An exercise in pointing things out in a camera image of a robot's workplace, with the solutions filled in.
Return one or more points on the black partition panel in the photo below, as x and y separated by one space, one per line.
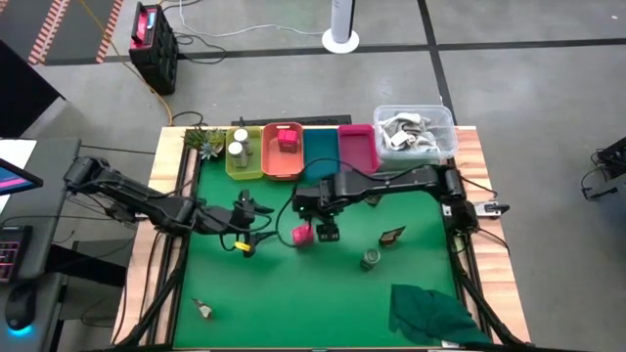
24 88

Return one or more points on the red lid spice tin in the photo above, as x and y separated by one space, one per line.
288 139

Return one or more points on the green lid spice jar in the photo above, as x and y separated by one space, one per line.
370 259

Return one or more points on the brown spice pouch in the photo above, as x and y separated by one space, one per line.
391 236
202 309

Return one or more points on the black keyboard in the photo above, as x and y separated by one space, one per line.
13 254

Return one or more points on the pink cube block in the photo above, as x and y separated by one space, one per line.
302 235

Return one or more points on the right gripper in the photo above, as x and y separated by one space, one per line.
313 200

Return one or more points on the clear plastic storage box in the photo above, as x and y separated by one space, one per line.
445 142

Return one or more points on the white tower fan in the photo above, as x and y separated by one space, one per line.
341 19

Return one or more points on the white lid spice jar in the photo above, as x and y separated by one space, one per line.
240 135
236 152

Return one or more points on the black computer mouse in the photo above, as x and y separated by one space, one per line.
20 308

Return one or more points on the white paper sheet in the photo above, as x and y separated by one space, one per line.
14 151

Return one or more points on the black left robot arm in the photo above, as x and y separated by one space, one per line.
137 195

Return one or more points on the pink plastic bin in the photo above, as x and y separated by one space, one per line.
359 146

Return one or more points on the orange plastic bin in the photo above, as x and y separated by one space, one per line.
281 163

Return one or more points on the dark green cloth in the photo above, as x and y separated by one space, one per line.
430 315

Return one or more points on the potted succulent plant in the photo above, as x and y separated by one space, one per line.
205 141

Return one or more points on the white power strip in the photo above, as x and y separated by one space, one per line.
489 208

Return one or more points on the crumpled grey cloth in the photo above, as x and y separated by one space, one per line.
408 134

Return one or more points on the tilted tablet screen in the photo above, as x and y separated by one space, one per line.
14 178

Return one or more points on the blue plastic bin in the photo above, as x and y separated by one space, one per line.
321 146

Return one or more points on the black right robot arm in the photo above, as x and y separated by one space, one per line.
391 181

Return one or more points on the yellow-green plastic bin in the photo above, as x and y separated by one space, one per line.
244 171

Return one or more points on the red and black toolbox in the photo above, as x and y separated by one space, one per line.
154 54

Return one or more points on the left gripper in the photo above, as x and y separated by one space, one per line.
215 217

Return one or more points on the green table mat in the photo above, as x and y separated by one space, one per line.
303 293

